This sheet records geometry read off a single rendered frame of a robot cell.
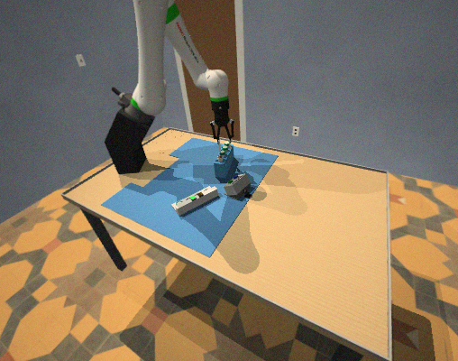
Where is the blue flat mat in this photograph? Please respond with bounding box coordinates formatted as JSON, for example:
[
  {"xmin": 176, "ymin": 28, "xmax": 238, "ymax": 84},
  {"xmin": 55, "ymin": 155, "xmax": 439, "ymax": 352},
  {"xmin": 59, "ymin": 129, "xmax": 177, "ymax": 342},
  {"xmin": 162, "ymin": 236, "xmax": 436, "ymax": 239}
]
[{"xmin": 101, "ymin": 137, "xmax": 278, "ymax": 257}]

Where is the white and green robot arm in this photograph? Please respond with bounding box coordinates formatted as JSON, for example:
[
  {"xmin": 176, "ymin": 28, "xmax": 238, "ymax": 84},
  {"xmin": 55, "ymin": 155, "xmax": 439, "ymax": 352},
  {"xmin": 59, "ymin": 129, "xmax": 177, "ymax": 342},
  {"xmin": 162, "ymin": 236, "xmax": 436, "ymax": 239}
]
[{"xmin": 112, "ymin": 0, "xmax": 229, "ymax": 124}]

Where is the blue rectangular tube holder block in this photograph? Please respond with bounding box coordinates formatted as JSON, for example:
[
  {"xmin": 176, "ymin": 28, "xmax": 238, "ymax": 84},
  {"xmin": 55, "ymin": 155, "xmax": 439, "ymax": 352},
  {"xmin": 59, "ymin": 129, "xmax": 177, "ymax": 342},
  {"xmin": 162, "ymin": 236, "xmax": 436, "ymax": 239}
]
[{"xmin": 214, "ymin": 144, "xmax": 234, "ymax": 178}]

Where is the dark grey table edge trim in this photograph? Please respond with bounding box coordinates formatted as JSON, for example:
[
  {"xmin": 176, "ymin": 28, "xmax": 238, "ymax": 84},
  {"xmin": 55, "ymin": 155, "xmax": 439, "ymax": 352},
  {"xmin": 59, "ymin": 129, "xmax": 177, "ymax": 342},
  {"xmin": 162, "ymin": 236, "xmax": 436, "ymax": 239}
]
[{"xmin": 60, "ymin": 127, "xmax": 392, "ymax": 361}]

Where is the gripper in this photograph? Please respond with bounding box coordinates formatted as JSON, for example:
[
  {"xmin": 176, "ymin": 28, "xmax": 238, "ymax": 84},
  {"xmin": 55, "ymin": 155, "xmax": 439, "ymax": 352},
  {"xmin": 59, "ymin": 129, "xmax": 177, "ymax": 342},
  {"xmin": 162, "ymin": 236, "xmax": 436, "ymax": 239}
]
[{"xmin": 210, "ymin": 110, "xmax": 234, "ymax": 151}]

